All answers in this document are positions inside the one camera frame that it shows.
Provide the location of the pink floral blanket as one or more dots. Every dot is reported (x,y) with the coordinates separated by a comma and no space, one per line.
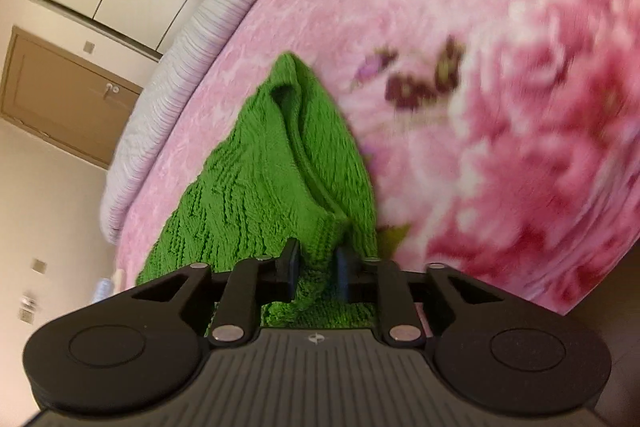
(450,107)

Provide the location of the wall socket plate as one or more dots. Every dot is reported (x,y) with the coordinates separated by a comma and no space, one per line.
(38,265)

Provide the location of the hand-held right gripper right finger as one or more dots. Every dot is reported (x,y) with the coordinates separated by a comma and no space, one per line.
(342,274)

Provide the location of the wall switch plate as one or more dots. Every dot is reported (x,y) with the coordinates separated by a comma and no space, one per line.
(89,47)

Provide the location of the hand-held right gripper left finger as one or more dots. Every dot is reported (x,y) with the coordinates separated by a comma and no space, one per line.
(291,268)

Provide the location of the green knitted sweater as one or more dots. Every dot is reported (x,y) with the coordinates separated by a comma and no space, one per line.
(260,187)

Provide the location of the brown wooden door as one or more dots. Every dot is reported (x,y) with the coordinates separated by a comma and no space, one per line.
(60,94)

